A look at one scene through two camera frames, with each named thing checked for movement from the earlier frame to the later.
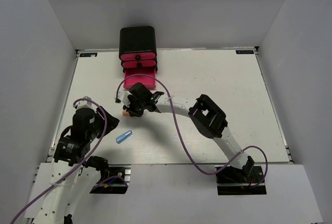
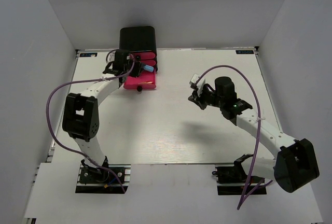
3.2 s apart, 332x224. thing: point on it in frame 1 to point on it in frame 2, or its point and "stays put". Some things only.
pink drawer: (131, 56) stays put
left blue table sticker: (88, 54) stays put
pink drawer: (130, 81) stays put
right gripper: (132, 108) to (199, 103)
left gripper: (112, 122) to (137, 69)
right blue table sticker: (245, 52) stays put
